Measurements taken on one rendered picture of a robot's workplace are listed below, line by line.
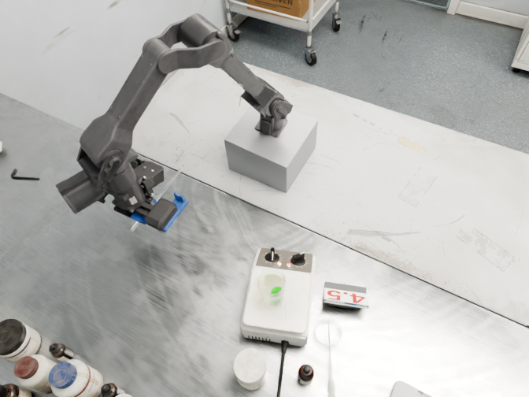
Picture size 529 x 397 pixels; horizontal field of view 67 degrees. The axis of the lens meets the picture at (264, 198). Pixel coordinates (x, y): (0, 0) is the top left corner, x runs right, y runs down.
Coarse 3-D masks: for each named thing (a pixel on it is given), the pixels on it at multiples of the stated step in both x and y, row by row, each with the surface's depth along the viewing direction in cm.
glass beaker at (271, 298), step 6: (264, 270) 74; (270, 270) 75; (276, 270) 74; (282, 270) 73; (258, 276) 73; (282, 276) 74; (258, 282) 74; (258, 288) 73; (282, 288) 71; (264, 294) 72; (270, 294) 71; (276, 294) 72; (282, 294) 73; (264, 300) 75; (270, 300) 74; (276, 300) 74; (282, 300) 76; (270, 306) 77
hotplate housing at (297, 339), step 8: (256, 256) 88; (312, 264) 86; (312, 272) 83; (312, 280) 82; (248, 288) 81; (312, 288) 81; (248, 328) 77; (256, 328) 76; (248, 336) 80; (256, 336) 79; (264, 336) 78; (272, 336) 77; (280, 336) 76; (288, 336) 76; (296, 336) 75; (304, 336) 75; (296, 344) 79; (304, 344) 78
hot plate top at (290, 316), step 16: (256, 272) 81; (288, 272) 81; (256, 288) 79; (288, 288) 79; (304, 288) 78; (256, 304) 77; (288, 304) 77; (304, 304) 77; (256, 320) 75; (272, 320) 75; (288, 320) 75; (304, 320) 75
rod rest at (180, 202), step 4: (176, 192) 100; (176, 196) 100; (180, 196) 99; (176, 200) 101; (180, 200) 101; (184, 200) 101; (176, 204) 101; (180, 204) 101; (184, 204) 101; (180, 208) 100; (176, 212) 99; (180, 212) 100; (176, 216) 99; (172, 220) 98; (168, 224) 97; (164, 228) 97
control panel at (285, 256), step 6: (264, 252) 89; (276, 252) 89; (282, 252) 89; (288, 252) 89; (294, 252) 89; (258, 258) 86; (264, 258) 86; (282, 258) 87; (288, 258) 87; (306, 258) 87; (312, 258) 87; (258, 264) 85; (264, 264) 85; (270, 264) 85; (276, 264) 85; (282, 264) 85; (306, 264) 85; (294, 270) 83; (300, 270) 83; (306, 270) 83
